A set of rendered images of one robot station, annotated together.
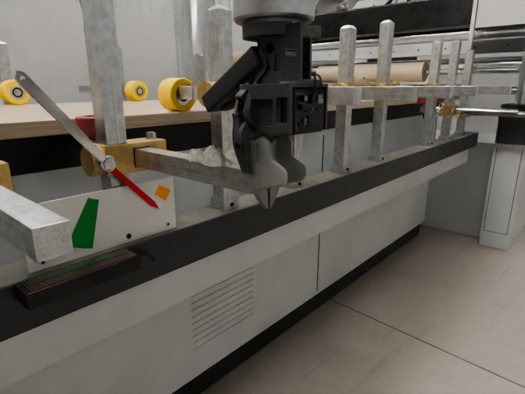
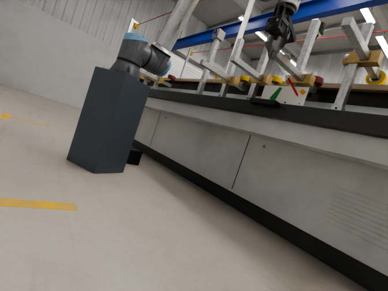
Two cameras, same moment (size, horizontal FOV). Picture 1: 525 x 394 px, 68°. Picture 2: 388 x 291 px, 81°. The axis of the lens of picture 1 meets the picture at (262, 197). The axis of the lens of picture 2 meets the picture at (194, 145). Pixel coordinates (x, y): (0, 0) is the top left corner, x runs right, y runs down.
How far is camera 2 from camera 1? 125 cm
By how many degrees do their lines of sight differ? 97
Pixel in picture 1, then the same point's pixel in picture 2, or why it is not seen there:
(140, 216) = (291, 97)
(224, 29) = (364, 30)
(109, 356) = (287, 179)
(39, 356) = (253, 127)
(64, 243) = (233, 58)
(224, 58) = not seen: hidden behind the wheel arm
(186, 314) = (329, 194)
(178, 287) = (297, 135)
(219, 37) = not seen: hidden behind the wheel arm
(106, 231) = (279, 98)
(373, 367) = not seen: outside the picture
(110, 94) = (300, 59)
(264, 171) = (268, 45)
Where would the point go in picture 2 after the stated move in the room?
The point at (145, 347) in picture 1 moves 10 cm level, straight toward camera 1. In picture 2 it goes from (301, 190) to (286, 185)
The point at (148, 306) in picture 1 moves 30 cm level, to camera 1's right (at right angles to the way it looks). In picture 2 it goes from (283, 134) to (301, 131)
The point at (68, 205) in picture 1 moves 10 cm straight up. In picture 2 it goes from (274, 87) to (280, 70)
